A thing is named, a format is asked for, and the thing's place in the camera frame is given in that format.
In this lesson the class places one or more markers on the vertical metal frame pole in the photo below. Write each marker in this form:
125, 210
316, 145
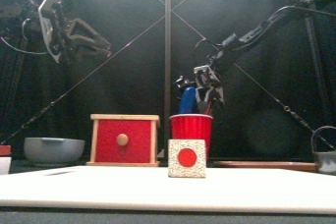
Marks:
167, 38

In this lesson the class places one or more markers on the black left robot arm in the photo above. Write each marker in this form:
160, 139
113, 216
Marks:
11, 11

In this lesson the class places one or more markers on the white cutting board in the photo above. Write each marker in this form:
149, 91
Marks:
165, 188

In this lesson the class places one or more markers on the brown wooden tray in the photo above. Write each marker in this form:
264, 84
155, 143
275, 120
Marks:
267, 165

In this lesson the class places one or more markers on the speckled cube with red circle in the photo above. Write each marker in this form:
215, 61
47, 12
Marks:
187, 158

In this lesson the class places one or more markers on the red and white block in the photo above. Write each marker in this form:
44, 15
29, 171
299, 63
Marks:
4, 159

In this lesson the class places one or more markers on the grey bowl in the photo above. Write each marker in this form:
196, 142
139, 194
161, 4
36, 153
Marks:
53, 151

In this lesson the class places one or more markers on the red plastic cup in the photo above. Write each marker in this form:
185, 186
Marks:
191, 129

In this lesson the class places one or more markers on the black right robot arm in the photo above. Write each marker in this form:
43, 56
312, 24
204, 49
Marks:
267, 28

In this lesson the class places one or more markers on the wooden box with red drawer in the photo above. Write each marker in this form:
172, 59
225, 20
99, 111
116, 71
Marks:
124, 140

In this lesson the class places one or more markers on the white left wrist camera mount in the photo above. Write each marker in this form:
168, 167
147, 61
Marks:
48, 21

